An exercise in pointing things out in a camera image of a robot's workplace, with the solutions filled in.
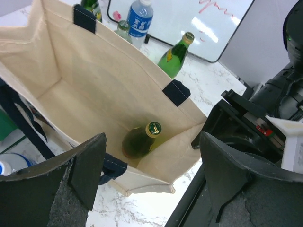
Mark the blue-capped water bottle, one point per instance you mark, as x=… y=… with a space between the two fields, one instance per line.
x=13 y=162
x=139 y=18

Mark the green ring binder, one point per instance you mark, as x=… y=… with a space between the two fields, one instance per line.
x=10 y=134

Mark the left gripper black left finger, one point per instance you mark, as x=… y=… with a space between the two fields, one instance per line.
x=58 y=192

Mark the green Perrier glass bottle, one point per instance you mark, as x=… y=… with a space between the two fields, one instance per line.
x=94 y=7

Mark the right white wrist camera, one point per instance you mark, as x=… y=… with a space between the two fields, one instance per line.
x=293 y=151

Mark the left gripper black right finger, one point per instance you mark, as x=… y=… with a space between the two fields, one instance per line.
x=248 y=192

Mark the clear green-capped bottle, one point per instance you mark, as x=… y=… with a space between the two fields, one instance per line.
x=122 y=30

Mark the pink whiteboard magnet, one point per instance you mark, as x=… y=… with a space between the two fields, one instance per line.
x=116 y=16

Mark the white whiteboard black frame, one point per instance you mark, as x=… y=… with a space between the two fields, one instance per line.
x=212 y=22

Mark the beige canvas tote bag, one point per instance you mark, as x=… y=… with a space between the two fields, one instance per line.
x=84 y=79

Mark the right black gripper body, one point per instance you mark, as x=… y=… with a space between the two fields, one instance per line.
x=242 y=125

